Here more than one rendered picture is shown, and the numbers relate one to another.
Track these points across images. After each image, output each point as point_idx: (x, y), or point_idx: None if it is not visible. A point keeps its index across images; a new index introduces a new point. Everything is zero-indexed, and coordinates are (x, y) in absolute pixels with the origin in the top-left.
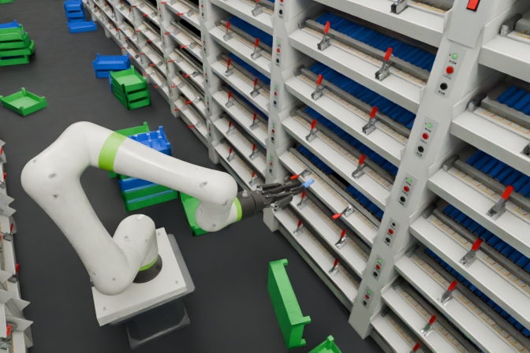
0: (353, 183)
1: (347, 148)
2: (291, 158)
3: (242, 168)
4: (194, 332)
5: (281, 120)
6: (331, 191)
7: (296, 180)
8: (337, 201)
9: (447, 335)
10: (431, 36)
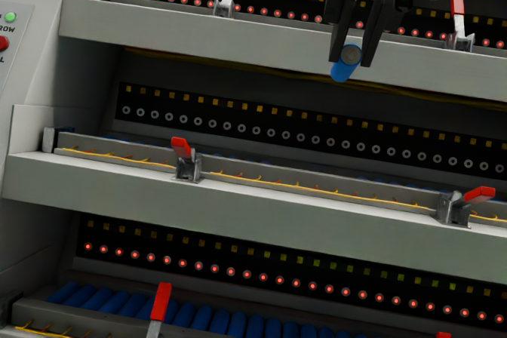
0: (465, 74)
1: (361, 29)
2: (78, 160)
3: None
4: None
5: None
6: (326, 198)
7: (60, 304)
8: (379, 210)
9: None
10: None
